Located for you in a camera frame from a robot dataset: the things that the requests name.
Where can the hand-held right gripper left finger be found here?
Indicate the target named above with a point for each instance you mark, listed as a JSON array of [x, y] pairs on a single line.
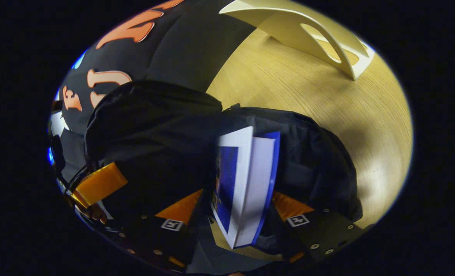
[[151, 237]]

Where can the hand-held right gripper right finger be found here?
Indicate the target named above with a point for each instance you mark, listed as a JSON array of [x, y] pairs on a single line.
[[323, 234]]

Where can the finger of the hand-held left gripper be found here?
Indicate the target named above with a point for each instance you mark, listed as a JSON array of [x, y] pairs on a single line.
[[99, 186]]

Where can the black schoolbag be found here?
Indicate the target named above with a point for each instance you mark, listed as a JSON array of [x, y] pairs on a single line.
[[154, 126]]

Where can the blue book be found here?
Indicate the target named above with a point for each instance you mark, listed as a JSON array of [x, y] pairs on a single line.
[[250, 184]]

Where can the white bookshelf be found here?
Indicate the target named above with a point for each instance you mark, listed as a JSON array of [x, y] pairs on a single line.
[[288, 27]]

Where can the black backdrop cloth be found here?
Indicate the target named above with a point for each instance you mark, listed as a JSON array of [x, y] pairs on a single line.
[[181, 50]]

